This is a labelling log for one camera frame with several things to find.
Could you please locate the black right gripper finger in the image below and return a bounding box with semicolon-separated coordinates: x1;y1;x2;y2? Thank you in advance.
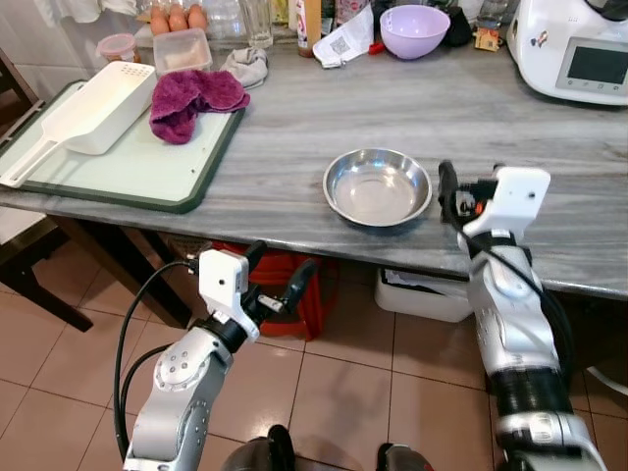
438;160;460;229

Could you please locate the lilac plastic bowl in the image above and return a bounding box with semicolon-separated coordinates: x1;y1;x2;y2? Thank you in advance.
380;5;452;61

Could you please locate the red plastic stool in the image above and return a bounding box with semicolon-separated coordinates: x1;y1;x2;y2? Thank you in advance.
212;241;327;340

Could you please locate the round stainless steel bowl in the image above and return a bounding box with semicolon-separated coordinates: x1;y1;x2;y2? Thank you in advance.
323;148;434;229

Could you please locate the white plastic storage box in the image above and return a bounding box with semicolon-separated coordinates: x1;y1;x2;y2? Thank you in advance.
375;267;474;323

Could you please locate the dark wooden table leg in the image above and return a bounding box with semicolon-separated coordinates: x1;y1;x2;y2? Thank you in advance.
54;218;194;330

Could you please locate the small wooden house ornament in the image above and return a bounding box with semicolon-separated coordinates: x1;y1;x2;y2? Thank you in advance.
474;26;499;52

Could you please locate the pale green cutting board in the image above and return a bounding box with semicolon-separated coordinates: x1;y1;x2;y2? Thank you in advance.
0;80;245;214

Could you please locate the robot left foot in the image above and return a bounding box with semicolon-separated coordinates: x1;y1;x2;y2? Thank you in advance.
221;424;295;471

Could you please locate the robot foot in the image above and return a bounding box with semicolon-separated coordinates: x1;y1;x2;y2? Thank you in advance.
221;424;295;471
376;443;433;471

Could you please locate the small black object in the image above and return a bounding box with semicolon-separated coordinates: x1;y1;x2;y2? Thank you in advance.
442;8;474;48

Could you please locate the purple terry towel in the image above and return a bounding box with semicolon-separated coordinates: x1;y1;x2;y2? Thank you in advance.
149;70;251;145

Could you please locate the white packet with QR code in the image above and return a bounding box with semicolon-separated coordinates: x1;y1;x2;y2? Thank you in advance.
313;8;376;70

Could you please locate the white kitchen appliance with screen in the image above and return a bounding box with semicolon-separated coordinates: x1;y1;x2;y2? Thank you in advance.
507;0;628;107

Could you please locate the crumpled grey cloth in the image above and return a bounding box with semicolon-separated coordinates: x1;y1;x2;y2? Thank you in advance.
222;47;270;89

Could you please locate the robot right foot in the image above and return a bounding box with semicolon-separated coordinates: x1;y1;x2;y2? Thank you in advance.
376;443;433;471

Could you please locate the white slotted plastic scoop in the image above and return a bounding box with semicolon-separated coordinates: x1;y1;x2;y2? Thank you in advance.
0;61;158;188

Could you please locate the tall brown label bottle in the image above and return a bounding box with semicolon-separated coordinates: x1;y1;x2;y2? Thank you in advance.
296;0;323;57

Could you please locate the clear plastic food container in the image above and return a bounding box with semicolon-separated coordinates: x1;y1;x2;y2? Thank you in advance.
152;28;213;76

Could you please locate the clear drinking glass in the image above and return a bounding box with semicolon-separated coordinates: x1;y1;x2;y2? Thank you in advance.
242;0;274;48

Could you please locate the clear glass jar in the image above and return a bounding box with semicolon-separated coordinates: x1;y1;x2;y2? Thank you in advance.
204;0;246;43

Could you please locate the small pink-lidded container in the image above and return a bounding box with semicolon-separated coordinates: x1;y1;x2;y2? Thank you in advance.
97;33;139;64

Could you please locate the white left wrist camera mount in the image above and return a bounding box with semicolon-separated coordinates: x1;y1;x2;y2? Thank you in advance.
198;249;249;330

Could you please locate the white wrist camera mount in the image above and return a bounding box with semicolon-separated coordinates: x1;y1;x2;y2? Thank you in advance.
461;167;552;243
198;249;249;330

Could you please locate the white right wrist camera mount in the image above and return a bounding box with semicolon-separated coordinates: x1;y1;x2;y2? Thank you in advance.
461;167;552;243

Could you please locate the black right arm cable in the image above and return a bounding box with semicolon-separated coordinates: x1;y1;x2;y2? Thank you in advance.
469;231;577;386

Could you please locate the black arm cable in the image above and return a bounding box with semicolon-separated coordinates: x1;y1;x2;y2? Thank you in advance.
469;231;577;386
113;259;200;462

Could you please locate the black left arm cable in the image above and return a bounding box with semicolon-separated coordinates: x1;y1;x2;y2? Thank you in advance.
113;259;200;462

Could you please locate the white floor cable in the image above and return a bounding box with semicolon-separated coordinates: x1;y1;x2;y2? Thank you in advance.
587;366;628;396

